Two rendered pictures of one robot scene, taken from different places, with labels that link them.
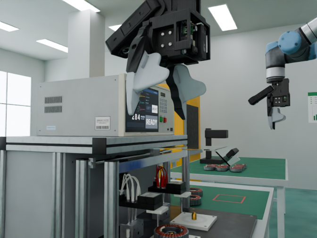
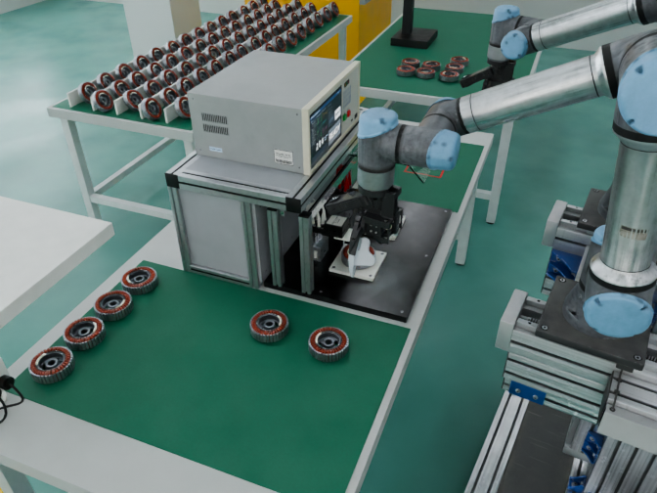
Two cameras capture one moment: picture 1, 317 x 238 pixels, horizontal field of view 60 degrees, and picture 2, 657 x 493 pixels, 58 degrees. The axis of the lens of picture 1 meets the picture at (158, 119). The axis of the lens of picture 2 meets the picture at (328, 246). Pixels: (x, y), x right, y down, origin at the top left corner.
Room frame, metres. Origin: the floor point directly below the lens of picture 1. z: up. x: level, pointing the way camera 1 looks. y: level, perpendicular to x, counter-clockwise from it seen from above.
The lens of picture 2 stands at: (-0.64, 0.14, 1.95)
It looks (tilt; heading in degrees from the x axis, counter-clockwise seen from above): 36 degrees down; 357
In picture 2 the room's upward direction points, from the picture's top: 1 degrees counter-clockwise
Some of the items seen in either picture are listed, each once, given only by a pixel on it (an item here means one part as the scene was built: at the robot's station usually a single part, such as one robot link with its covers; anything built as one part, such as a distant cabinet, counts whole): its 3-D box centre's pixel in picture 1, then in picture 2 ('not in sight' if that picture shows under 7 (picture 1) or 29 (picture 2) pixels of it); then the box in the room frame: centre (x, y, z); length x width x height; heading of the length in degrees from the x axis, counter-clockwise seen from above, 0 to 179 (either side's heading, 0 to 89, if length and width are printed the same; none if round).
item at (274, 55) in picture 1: (276, 55); (505, 25); (1.15, -0.50, 1.45); 0.09 x 0.08 x 0.11; 50
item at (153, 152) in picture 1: (152, 151); not in sight; (1.16, 0.03, 1.05); 0.06 x 0.04 x 0.04; 155
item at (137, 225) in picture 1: (132, 229); (318, 246); (0.96, 0.09, 0.80); 0.07 x 0.05 x 0.06; 155
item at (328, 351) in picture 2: not in sight; (328, 343); (0.53, 0.08, 0.77); 0.11 x 0.11 x 0.04
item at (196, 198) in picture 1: (190, 199); not in sight; (1.48, -0.17, 0.77); 0.11 x 0.11 x 0.04
